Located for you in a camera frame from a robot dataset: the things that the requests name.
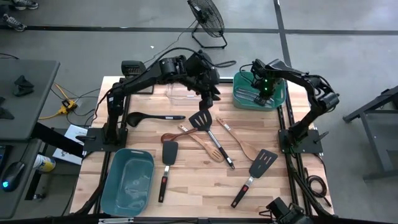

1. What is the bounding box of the black angular desk object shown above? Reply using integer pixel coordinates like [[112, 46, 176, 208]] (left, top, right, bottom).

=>
[[12, 75, 35, 97], [0, 107, 15, 121]]

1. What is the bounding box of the bamboo slotted spatula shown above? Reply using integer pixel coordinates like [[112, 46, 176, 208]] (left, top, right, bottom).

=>
[[178, 124, 225, 164]]

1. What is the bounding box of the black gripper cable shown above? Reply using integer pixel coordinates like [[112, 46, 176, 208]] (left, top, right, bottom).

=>
[[238, 63, 259, 87], [146, 46, 238, 68]]

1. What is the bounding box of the black plastic ladle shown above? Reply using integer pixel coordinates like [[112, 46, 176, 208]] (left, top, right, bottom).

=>
[[126, 111, 187, 128]]

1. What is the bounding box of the yellow power strip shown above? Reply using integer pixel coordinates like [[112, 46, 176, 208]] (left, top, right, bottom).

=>
[[58, 98, 78, 115]]

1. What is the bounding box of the coiled black cable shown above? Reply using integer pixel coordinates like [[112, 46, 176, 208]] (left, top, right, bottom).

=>
[[305, 167, 333, 208]]

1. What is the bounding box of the black metal stand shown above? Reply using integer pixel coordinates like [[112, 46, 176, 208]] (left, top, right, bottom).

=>
[[343, 85, 398, 182]]

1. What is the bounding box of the grey side desk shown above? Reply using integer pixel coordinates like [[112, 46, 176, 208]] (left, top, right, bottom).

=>
[[0, 58, 60, 220]]

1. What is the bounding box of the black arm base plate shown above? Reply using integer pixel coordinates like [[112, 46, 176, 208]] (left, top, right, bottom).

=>
[[278, 129, 330, 156], [76, 127, 129, 154]]

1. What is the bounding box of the white paper booklet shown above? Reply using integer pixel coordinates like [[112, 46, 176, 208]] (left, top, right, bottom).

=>
[[52, 124, 88, 166]]

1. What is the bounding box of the teal plastic bin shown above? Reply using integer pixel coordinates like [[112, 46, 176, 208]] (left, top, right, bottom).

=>
[[99, 147, 155, 218]]

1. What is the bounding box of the clear plastic bin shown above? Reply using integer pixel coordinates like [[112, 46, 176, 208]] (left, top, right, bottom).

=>
[[165, 82, 205, 106]]

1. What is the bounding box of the black floor fan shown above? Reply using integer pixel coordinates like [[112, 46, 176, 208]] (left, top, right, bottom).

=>
[[187, 0, 228, 50]]

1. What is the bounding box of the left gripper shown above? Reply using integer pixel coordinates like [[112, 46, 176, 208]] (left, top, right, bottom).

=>
[[194, 76, 222, 111]]

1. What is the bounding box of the black solid spatula red-black handle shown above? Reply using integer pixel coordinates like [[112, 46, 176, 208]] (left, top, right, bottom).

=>
[[157, 141, 179, 203]]

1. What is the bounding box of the green plastic bin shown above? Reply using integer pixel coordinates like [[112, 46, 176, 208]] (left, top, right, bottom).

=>
[[232, 70, 287, 112]]

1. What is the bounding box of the black slotted spatula steel handle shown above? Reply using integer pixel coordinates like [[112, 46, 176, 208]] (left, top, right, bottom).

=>
[[188, 108, 236, 170]]

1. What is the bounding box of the black slotted spatula red-black handle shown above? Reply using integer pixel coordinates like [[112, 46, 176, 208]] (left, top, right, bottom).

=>
[[230, 149, 279, 209]]

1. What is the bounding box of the white yellow spray can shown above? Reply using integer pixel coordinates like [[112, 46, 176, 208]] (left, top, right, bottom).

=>
[[32, 154, 57, 173]]

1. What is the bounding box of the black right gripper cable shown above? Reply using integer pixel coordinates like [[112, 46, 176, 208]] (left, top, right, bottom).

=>
[[238, 63, 259, 87]]

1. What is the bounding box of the dark brown wooden spoon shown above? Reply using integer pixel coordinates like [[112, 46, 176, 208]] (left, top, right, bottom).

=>
[[160, 128, 199, 144]]

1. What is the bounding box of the black floor cable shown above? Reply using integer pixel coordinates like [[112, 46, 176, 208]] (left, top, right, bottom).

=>
[[49, 88, 103, 121]]

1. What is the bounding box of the silver fork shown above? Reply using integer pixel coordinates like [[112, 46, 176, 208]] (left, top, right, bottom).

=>
[[241, 96, 274, 109]]

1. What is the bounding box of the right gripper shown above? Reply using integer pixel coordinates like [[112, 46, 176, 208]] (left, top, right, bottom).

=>
[[252, 60, 279, 107]]

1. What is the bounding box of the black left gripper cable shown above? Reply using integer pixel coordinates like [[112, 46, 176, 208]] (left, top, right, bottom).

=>
[[146, 46, 238, 68]]

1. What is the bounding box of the person's grey sneaker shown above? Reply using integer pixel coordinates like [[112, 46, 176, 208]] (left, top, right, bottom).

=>
[[2, 13, 28, 32], [11, 0, 40, 11]]

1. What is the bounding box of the black fan power cable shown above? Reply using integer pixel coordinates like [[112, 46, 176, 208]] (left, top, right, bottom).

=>
[[142, 19, 198, 65]]

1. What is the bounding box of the light wooden spatula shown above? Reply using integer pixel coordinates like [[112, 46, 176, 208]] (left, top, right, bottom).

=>
[[215, 117, 259, 162]]

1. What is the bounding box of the black computer mouse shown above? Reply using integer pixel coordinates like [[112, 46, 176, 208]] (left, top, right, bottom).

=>
[[1, 161, 25, 193]]

